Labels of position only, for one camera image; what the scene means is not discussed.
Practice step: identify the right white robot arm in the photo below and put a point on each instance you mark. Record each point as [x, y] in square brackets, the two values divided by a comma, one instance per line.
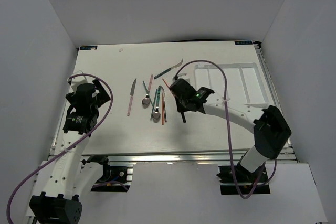
[268, 125]

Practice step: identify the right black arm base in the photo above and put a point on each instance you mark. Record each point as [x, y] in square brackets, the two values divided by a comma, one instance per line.
[245, 182]

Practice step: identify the green handled spoon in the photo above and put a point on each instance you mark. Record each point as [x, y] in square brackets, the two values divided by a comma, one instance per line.
[156, 114]

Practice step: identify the left blue corner label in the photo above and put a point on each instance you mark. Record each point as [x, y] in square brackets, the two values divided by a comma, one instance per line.
[88, 47]

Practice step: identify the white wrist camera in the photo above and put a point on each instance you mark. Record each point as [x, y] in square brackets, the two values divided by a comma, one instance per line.
[78, 79]
[182, 75]

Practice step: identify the dark thin chopstick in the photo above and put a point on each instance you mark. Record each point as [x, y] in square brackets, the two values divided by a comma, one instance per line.
[164, 109]

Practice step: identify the pink handled knife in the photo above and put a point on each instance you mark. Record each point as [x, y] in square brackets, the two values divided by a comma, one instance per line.
[131, 96]

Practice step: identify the white divided utensil tray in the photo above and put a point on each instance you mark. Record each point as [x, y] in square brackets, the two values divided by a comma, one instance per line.
[245, 85]

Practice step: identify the pink handled spoon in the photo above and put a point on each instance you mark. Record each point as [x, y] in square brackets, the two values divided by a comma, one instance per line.
[146, 101]

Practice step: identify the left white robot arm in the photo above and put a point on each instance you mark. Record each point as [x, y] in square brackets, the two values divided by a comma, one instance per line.
[59, 200]

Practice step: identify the floral handled knife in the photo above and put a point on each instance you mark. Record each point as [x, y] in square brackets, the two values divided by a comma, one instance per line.
[183, 117]

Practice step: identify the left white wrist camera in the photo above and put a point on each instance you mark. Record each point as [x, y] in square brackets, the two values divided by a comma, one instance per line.
[78, 79]

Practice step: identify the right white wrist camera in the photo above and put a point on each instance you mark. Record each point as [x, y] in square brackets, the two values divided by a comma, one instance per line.
[182, 75]

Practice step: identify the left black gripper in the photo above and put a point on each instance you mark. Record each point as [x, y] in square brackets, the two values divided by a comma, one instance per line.
[102, 97]

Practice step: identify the green chopstick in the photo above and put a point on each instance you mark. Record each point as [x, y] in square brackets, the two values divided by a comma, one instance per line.
[153, 105]

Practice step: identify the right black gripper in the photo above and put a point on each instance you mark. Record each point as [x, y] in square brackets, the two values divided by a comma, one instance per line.
[181, 108]

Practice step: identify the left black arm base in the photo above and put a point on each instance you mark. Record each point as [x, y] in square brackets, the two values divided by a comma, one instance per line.
[113, 179]

